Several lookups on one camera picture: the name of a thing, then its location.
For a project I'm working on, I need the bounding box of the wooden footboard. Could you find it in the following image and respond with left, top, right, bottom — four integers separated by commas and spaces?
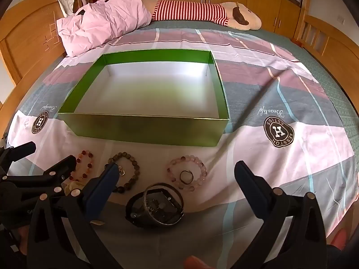
292, 14, 359, 96

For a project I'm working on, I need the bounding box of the pink pillow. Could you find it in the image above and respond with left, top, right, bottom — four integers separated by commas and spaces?
56, 0, 153, 57

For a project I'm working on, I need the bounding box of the wooden headboard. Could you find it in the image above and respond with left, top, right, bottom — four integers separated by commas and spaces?
0, 0, 85, 135

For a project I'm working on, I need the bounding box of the green-rimmed clear tray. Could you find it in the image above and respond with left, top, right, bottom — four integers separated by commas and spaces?
57, 49, 231, 147

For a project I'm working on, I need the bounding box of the pink bead bracelet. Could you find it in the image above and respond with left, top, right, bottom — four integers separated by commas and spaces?
167, 155, 207, 193

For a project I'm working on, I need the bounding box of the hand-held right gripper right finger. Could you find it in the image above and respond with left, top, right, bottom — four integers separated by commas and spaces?
230, 161, 328, 269

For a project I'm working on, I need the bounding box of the red-brown bead bracelet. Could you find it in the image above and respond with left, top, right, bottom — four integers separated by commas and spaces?
68, 150, 94, 182

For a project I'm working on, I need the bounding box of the teal mattress cover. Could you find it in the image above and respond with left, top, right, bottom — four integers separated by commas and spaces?
151, 20, 359, 174

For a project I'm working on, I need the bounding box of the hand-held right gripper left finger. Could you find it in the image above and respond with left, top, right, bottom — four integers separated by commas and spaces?
26, 163, 124, 269

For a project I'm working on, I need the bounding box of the plaid bed sheet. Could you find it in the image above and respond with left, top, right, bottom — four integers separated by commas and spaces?
6, 28, 357, 269

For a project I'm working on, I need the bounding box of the black wristwatch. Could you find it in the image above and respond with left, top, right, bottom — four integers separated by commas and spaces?
125, 183, 186, 227

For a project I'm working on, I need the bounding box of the small black ring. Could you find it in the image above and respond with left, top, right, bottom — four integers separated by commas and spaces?
179, 170, 193, 184

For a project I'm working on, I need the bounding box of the person's right hand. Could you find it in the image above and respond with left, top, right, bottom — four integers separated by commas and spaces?
184, 255, 215, 269

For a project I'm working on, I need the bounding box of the striped plush toy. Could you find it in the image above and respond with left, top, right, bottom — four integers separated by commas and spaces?
143, 0, 263, 31

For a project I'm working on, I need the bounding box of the dark brown bead bracelet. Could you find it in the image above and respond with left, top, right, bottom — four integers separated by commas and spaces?
108, 152, 140, 194

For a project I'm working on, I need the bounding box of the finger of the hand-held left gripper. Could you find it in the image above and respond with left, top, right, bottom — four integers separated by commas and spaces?
0, 155, 77, 201
0, 142, 37, 174

